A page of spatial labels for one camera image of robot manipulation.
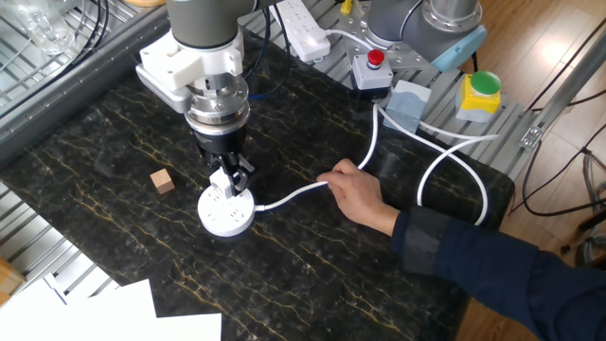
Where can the grey blue plastic box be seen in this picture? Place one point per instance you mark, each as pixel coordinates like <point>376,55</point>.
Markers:
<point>404,109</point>

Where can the black marble pattern board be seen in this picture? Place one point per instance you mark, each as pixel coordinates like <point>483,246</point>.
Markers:
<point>284,284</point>

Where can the clear glass jar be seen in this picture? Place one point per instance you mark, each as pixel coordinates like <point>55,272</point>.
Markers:
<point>42,23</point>

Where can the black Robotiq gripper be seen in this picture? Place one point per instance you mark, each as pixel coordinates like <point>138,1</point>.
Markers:
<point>222,144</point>

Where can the person's bare hand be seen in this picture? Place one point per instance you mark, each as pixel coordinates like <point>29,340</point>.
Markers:
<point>360,199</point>

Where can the grey box red button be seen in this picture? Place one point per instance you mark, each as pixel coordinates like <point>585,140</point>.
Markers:
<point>371,73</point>

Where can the small yellow clip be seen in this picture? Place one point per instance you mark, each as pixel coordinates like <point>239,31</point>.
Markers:
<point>346,5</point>

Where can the white paper sheet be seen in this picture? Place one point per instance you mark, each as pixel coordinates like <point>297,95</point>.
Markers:
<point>118,298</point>
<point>33,298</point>
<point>189,328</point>

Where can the white power strip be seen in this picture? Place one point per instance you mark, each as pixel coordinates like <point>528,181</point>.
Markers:
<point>298,23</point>

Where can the yellow box green button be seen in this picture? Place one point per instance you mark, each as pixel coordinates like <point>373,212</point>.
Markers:
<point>479,99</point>

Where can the round white socket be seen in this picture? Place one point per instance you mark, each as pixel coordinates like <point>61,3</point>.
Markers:
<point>225,218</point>

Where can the brown box corner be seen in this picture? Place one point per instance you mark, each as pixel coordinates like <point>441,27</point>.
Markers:
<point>8,279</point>

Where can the grey metal frame beam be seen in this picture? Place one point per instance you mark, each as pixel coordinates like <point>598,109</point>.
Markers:
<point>47,109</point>

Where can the aluminium profile beam with bracket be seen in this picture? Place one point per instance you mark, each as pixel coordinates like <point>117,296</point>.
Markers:
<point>568,80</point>

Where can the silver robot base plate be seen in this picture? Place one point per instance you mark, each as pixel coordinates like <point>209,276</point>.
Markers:
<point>407,59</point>

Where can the forearm in navy sleeve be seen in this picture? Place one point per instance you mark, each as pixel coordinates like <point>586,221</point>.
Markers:
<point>511,274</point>

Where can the small wooden cube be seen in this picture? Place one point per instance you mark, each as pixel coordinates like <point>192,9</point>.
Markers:
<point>163,182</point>

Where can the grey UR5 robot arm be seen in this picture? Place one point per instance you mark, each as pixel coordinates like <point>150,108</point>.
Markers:
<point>203,28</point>

